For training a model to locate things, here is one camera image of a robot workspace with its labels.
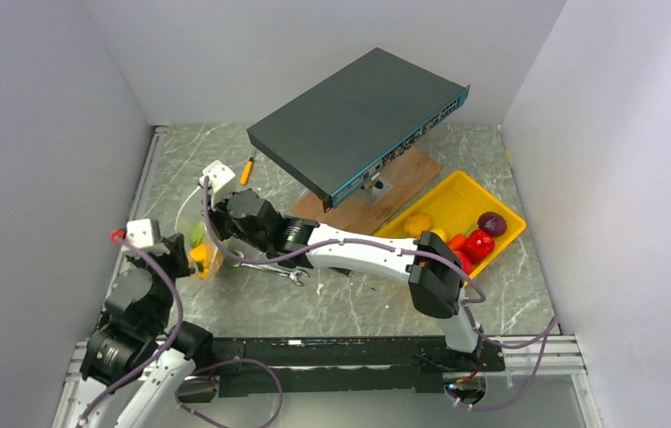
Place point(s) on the orange carrot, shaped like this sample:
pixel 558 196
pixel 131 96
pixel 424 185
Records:
pixel 456 242

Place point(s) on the wooden base board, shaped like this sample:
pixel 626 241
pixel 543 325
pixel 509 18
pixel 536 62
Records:
pixel 408 174

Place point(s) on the tan potato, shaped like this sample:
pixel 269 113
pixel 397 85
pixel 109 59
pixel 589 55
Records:
pixel 415 224

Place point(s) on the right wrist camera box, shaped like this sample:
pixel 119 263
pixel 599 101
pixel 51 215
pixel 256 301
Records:
pixel 218 182

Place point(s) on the clear polka dot zip bag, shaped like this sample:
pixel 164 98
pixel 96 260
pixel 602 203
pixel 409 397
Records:
pixel 188 215

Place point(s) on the dark network switch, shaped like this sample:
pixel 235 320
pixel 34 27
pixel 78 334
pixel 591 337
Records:
pixel 348 128

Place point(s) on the yellow plastic tray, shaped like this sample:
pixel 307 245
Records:
pixel 454 206

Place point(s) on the silver wrench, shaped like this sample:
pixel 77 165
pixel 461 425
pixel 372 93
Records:
pixel 296 275

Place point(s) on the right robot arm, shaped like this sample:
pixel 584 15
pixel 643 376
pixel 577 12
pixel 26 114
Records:
pixel 433 274

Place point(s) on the purple onion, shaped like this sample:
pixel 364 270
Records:
pixel 492 223

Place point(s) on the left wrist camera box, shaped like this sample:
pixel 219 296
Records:
pixel 143 234

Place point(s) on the yellow bell pepper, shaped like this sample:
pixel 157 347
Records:
pixel 200 257

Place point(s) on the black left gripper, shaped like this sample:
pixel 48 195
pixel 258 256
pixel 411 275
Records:
pixel 177 254

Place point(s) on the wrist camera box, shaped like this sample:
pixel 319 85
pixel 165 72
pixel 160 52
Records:
pixel 218 182
pixel 143 234

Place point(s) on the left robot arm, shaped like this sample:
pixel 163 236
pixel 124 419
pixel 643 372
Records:
pixel 133 361

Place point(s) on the metal stand post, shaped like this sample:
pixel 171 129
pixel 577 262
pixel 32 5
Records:
pixel 374 189

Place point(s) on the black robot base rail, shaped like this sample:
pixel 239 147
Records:
pixel 239 367

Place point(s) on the black yellow screwdriver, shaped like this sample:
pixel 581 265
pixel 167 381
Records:
pixel 353 281

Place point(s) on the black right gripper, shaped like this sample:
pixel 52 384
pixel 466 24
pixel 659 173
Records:
pixel 215 218

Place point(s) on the green cabbage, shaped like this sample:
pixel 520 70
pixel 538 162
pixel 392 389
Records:
pixel 197 235

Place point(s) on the red bell pepper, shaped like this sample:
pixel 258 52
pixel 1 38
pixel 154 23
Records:
pixel 478 245

